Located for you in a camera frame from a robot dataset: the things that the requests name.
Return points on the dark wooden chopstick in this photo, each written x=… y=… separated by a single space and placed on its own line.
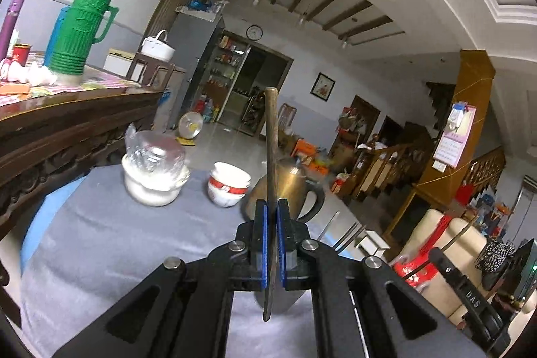
x=356 y=234

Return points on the wooden stair railing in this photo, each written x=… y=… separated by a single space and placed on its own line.
x=394 y=161

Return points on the grey refrigerator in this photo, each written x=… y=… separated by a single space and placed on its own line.
x=188 y=47

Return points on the white pot with glass lid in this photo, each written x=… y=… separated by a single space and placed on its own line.
x=153 y=173

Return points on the blue table cover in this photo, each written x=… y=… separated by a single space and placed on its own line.
x=54 y=198

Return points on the purple bottle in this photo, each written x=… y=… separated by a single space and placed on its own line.
x=10 y=22

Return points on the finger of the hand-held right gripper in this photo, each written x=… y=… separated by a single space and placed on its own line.
x=448 y=270

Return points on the red cup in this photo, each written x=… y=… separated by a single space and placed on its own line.
x=22 y=54

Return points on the small electric fan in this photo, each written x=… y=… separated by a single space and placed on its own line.
x=191 y=125

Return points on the wooden pillar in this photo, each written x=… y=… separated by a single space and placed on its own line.
x=465 y=89

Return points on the framed wall picture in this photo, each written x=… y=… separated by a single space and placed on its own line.
x=322 y=86

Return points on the blue thermos flask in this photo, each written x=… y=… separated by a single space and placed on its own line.
x=56 y=35

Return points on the shelf of bottles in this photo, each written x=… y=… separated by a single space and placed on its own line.
x=222 y=73

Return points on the green thermos flask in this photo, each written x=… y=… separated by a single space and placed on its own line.
x=79 y=31

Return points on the checked table cover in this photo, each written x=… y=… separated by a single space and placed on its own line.
x=96 y=83

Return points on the gold metal kettle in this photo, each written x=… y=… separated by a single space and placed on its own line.
x=293 y=177

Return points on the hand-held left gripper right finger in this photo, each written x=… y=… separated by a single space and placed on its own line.
x=283 y=244

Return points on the dark carved wooden cabinet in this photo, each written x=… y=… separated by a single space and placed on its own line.
x=63 y=131

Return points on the dark wooden chair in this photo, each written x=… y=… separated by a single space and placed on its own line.
x=140 y=66

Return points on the cream sofa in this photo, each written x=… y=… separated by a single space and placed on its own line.
x=440 y=228

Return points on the white cup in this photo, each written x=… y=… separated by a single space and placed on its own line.
x=40 y=75

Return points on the black patterned bag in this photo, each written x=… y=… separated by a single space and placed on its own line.
x=495 y=261

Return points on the wall calendar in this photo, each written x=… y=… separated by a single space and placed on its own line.
x=453 y=140

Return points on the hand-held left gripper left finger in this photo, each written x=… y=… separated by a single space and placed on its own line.
x=262 y=244

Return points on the white small stool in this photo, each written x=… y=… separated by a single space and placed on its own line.
x=373 y=242

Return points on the black monitor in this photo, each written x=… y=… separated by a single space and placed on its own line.
x=524 y=270

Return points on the white and red bowl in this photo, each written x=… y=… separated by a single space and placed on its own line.
x=224 y=196
x=230 y=175

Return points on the round wall clock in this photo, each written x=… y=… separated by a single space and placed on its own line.
x=254 y=32

